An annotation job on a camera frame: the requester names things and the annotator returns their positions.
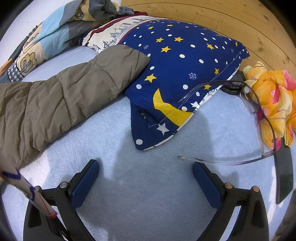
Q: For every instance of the blue star print pillow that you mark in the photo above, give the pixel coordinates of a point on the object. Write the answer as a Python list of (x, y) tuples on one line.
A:
[(185, 58)]

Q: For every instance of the black flat object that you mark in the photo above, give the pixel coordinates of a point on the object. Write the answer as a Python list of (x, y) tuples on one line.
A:
[(284, 171)]

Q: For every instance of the patchwork cartoon blanket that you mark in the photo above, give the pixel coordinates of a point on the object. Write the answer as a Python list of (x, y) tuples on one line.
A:
[(53, 25)]

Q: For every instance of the dark patterned cloth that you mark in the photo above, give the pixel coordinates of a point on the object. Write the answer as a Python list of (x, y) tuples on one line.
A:
[(231, 89)]

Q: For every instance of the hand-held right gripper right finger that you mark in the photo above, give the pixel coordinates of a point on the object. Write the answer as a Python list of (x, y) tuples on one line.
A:
[(205, 185)]

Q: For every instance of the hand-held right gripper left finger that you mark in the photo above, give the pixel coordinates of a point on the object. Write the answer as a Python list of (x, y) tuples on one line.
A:
[(85, 183)]

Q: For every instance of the grey cloth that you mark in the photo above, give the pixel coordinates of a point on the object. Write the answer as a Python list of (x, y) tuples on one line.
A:
[(118, 8)]

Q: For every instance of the clear frame eyeglasses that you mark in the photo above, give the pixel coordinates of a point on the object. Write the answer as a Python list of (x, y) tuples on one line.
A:
[(260, 110)]

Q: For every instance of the wooden headboard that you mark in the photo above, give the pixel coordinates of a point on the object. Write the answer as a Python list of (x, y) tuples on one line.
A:
[(231, 23)]

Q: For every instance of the brown puffer jacket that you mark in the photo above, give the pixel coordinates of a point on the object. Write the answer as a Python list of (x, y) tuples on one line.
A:
[(69, 92)]

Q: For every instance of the yellow floral scarf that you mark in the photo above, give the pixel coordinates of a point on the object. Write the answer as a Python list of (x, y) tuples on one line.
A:
[(277, 92)]

